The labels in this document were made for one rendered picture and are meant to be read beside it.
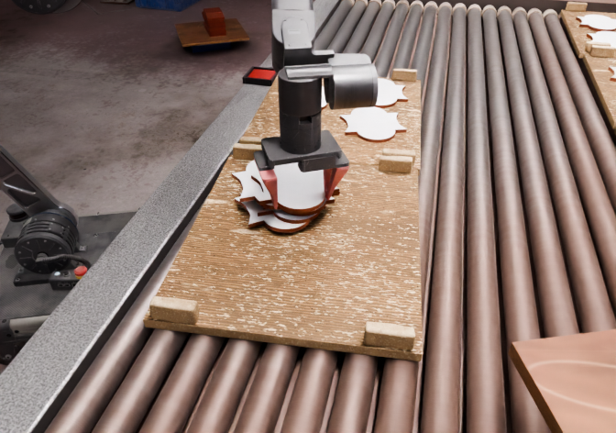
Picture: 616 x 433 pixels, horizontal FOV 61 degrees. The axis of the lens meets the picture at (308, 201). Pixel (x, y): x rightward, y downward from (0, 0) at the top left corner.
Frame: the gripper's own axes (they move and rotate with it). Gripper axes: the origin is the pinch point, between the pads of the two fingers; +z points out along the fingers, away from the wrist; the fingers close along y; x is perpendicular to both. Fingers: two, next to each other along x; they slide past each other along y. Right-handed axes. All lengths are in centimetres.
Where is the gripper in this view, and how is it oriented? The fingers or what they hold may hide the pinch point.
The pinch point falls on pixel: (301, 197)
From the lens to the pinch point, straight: 78.8
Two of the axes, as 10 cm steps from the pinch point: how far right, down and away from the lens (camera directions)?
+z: 0.0, 8.1, 5.8
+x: -2.7, -5.6, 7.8
